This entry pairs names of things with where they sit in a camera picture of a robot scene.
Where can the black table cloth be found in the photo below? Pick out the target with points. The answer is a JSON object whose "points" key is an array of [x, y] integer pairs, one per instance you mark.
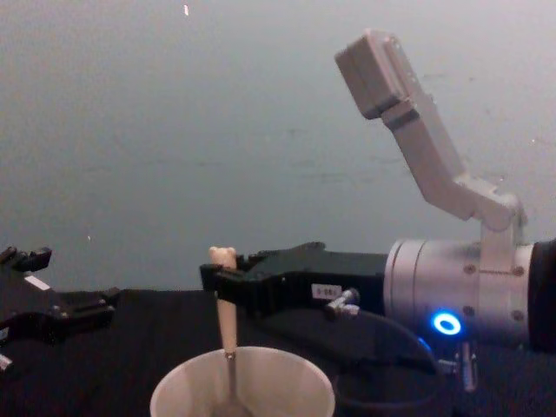
{"points": [[113, 382]]}

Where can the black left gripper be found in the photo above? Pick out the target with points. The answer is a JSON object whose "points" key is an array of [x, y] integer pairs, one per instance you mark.
{"points": [[26, 308]]}

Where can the white paper cup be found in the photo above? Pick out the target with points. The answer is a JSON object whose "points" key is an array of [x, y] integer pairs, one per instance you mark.
{"points": [[282, 382]]}

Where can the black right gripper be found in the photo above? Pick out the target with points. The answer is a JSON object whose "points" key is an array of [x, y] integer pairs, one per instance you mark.
{"points": [[347, 269]]}

